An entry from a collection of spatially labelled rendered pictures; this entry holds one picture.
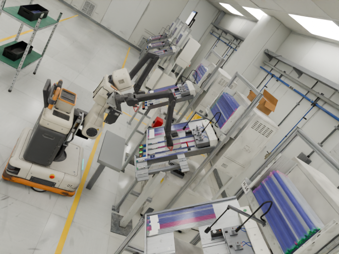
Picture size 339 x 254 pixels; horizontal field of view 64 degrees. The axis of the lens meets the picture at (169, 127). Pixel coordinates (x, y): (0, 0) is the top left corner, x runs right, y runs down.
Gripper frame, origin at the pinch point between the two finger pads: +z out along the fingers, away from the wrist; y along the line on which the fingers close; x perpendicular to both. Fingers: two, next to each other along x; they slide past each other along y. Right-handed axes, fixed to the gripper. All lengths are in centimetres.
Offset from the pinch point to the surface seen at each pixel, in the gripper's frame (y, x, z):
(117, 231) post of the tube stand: -41, 69, 58
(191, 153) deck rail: -10.1, -20.4, 2.6
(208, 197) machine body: -6, -31, 68
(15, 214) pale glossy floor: -64, 137, -5
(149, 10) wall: 870, 1, -95
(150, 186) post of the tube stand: -34.0, 25.6, 15.0
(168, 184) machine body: -9.7, 10.1, 36.5
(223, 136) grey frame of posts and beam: -14, -54, -13
